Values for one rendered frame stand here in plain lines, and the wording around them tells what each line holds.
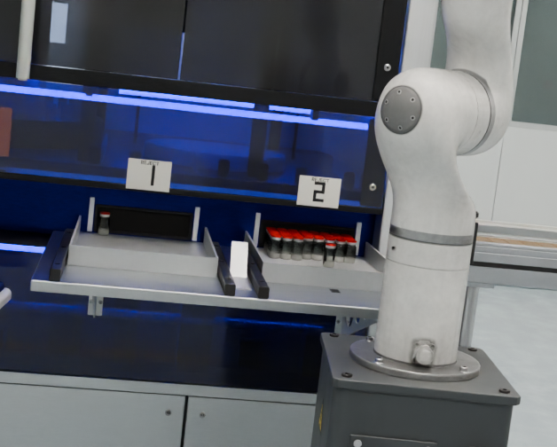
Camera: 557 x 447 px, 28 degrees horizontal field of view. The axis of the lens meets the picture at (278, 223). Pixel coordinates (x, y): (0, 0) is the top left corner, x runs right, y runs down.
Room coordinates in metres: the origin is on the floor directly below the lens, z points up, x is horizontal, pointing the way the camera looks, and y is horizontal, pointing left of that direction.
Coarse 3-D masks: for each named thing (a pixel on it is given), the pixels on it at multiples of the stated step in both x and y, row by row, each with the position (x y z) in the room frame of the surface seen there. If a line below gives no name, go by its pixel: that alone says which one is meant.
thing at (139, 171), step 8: (136, 160) 2.16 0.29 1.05; (144, 160) 2.16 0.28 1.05; (128, 168) 2.16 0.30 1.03; (136, 168) 2.16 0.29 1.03; (144, 168) 2.16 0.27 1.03; (152, 168) 2.17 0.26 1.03; (160, 168) 2.17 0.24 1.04; (168, 168) 2.17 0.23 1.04; (128, 176) 2.16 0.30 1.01; (136, 176) 2.16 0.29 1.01; (144, 176) 2.17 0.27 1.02; (160, 176) 2.17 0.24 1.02; (168, 176) 2.17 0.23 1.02; (128, 184) 2.16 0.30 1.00; (136, 184) 2.16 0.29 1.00; (144, 184) 2.17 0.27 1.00; (160, 184) 2.17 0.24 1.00; (168, 184) 2.17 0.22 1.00
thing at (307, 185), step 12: (300, 180) 2.21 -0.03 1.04; (312, 180) 2.21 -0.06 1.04; (324, 180) 2.21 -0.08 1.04; (336, 180) 2.22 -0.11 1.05; (300, 192) 2.21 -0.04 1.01; (312, 192) 2.21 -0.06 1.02; (336, 192) 2.22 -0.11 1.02; (300, 204) 2.21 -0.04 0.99; (312, 204) 2.21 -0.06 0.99; (324, 204) 2.22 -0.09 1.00; (336, 204) 2.22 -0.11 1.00
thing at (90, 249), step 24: (72, 240) 1.94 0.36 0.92; (96, 240) 2.14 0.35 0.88; (120, 240) 2.18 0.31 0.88; (144, 240) 2.21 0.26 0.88; (168, 240) 2.24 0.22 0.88; (72, 264) 1.89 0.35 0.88; (96, 264) 1.90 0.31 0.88; (120, 264) 1.90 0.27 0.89; (144, 264) 1.91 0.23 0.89; (168, 264) 1.92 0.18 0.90; (192, 264) 1.92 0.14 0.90; (216, 264) 1.93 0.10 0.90
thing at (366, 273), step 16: (256, 256) 2.04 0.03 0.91; (368, 256) 2.27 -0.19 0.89; (384, 256) 2.15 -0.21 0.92; (272, 272) 1.94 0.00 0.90; (288, 272) 1.95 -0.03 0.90; (304, 272) 1.95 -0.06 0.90; (320, 272) 1.95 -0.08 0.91; (336, 272) 1.96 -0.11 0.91; (352, 272) 1.96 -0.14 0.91; (368, 272) 1.97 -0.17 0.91; (352, 288) 1.96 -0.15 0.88; (368, 288) 1.97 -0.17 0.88
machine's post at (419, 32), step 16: (416, 0) 2.24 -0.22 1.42; (432, 0) 2.24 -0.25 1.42; (416, 16) 2.24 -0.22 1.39; (432, 16) 2.24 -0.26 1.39; (416, 32) 2.24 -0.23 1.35; (432, 32) 2.24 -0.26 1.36; (416, 48) 2.24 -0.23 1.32; (432, 48) 2.25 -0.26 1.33; (400, 64) 2.25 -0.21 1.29; (416, 64) 2.24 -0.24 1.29; (384, 192) 2.24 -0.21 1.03; (384, 208) 2.24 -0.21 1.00; (384, 224) 2.24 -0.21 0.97; (384, 240) 2.24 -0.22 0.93
